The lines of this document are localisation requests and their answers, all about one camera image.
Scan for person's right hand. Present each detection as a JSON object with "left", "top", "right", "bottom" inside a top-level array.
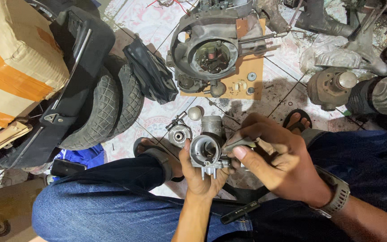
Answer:
[{"left": 225, "top": 112, "right": 332, "bottom": 208}]

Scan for person's left hand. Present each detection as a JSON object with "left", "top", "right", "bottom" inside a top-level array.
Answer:
[{"left": 179, "top": 138, "right": 236, "bottom": 202}]

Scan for silver carburetor body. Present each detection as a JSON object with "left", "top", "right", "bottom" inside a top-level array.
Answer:
[{"left": 189, "top": 116, "right": 232, "bottom": 180}]

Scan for grey sandpaper piece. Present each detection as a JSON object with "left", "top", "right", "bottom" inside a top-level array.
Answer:
[{"left": 223, "top": 137, "right": 257, "bottom": 154}]

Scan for black marker pen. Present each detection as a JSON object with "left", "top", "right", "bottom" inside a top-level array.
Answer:
[{"left": 220, "top": 201, "right": 261, "bottom": 225}]

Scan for person's right foot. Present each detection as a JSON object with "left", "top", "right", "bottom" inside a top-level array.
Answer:
[{"left": 286, "top": 112, "right": 311, "bottom": 130}]

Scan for person's foot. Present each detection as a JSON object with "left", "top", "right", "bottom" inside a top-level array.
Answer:
[
  {"left": 136, "top": 138, "right": 184, "bottom": 178},
  {"left": 286, "top": 112, "right": 311, "bottom": 130}
]

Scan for black right sandal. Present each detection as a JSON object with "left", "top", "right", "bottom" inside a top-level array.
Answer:
[{"left": 282, "top": 108, "right": 313, "bottom": 132}]

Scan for black sandal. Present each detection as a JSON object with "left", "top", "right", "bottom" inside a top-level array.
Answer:
[
  {"left": 282, "top": 108, "right": 313, "bottom": 132},
  {"left": 133, "top": 137, "right": 186, "bottom": 183}
]

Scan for silver carburetor cap with tube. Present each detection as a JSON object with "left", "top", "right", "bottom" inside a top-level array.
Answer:
[{"left": 165, "top": 111, "right": 193, "bottom": 149}]

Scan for grey wristwatch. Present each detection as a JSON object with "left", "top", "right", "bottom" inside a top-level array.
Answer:
[{"left": 309, "top": 165, "right": 351, "bottom": 219}]

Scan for person's left foot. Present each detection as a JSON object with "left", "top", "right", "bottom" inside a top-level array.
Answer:
[{"left": 136, "top": 138, "right": 184, "bottom": 178}]

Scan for silver dome cap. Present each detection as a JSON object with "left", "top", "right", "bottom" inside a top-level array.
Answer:
[{"left": 187, "top": 106, "right": 205, "bottom": 121}]

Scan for black left sandal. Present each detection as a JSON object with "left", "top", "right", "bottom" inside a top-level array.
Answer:
[{"left": 133, "top": 137, "right": 186, "bottom": 183}]

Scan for person's blue jeans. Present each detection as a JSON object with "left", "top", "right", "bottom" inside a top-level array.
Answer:
[{"left": 32, "top": 129, "right": 387, "bottom": 242}]

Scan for finned engine cylinder with piston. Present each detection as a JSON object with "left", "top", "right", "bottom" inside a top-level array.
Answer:
[{"left": 306, "top": 67, "right": 359, "bottom": 112}]

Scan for brown cardboard sheet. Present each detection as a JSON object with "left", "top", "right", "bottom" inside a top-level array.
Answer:
[{"left": 179, "top": 17, "right": 267, "bottom": 101}]

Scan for small black scooter tyre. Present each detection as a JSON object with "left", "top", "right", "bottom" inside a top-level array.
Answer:
[{"left": 104, "top": 54, "right": 145, "bottom": 139}]

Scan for clear plastic bag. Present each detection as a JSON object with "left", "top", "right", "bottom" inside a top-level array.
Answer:
[{"left": 299, "top": 34, "right": 369, "bottom": 76}]

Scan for finned grey cylinder head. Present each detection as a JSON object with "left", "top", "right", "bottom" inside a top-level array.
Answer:
[{"left": 345, "top": 72, "right": 387, "bottom": 117}]

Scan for blue cloth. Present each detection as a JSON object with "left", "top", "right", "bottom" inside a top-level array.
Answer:
[{"left": 53, "top": 144, "right": 105, "bottom": 181}]

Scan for black rubber inner tube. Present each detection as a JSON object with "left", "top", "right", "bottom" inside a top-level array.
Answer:
[{"left": 122, "top": 34, "right": 179, "bottom": 105}]

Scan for large black scooter tyre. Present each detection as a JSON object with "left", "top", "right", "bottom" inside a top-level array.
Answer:
[{"left": 58, "top": 65, "right": 120, "bottom": 151}]

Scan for flat black box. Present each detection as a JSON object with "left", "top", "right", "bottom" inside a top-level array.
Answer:
[{"left": 50, "top": 158, "right": 87, "bottom": 178}]

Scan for grey engine crankcase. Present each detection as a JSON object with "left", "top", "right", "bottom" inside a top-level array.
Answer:
[{"left": 166, "top": 0, "right": 288, "bottom": 99}]

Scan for grey metal scooter fork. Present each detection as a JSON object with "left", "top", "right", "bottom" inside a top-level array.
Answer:
[{"left": 314, "top": 0, "right": 387, "bottom": 77}]

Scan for dark metal exhaust pipe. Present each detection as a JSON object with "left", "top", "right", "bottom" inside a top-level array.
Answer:
[{"left": 294, "top": 0, "right": 355, "bottom": 38}]

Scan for black scooter seat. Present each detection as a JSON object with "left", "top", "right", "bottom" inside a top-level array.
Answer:
[{"left": 0, "top": 6, "right": 116, "bottom": 169}]

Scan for wooden planks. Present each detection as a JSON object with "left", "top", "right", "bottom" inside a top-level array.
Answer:
[{"left": 0, "top": 120, "right": 33, "bottom": 155}]

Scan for cardboard box with orange tape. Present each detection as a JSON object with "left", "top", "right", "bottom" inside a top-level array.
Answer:
[{"left": 0, "top": 0, "right": 70, "bottom": 146}]

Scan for red wires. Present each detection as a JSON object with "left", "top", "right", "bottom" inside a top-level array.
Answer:
[{"left": 146, "top": 0, "right": 191, "bottom": 15}]

